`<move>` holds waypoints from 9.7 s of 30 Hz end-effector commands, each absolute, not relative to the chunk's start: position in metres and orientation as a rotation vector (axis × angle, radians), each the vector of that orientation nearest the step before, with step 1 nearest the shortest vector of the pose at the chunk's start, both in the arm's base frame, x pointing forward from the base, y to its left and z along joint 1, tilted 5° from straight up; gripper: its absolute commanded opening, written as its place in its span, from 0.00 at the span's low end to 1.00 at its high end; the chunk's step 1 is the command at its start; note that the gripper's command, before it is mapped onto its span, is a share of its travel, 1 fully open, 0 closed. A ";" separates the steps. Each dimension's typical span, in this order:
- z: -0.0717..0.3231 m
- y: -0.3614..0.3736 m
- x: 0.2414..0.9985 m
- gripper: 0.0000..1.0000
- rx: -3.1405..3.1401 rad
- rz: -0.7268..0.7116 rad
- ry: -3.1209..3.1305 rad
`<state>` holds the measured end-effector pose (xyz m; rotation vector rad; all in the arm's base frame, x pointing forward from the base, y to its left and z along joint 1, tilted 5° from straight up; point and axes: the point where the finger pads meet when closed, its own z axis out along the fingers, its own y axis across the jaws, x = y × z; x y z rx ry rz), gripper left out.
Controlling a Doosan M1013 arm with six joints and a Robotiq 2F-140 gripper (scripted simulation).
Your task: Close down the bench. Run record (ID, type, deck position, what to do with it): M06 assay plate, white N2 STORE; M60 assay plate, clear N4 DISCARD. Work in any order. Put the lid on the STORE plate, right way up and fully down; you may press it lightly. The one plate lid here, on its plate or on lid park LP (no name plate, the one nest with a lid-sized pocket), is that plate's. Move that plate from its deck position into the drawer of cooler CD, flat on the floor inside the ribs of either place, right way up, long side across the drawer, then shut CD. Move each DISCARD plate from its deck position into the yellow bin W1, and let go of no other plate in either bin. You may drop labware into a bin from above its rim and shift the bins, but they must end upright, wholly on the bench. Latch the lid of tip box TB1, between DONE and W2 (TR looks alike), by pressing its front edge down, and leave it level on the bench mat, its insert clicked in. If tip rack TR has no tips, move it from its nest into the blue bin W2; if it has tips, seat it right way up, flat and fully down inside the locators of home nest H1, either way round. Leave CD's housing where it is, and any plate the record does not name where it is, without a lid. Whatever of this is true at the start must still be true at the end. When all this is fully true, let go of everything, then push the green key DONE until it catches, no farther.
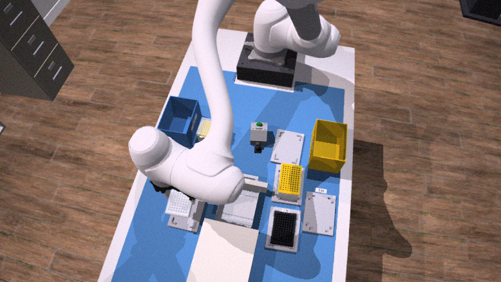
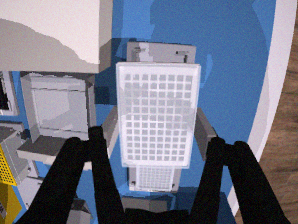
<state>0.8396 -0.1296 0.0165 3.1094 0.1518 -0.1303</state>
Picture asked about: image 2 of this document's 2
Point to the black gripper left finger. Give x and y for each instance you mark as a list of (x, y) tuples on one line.
[(54, 198)]

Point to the blue open-top bin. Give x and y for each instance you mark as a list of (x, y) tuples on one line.
[(184, 200)]

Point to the blue bench mat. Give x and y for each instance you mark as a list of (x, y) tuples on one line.
[(233, 39)]

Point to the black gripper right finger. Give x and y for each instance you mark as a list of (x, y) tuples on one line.
[(256, 199)]

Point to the yellow open-top bin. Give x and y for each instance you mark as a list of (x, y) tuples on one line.
[(9, 204)]

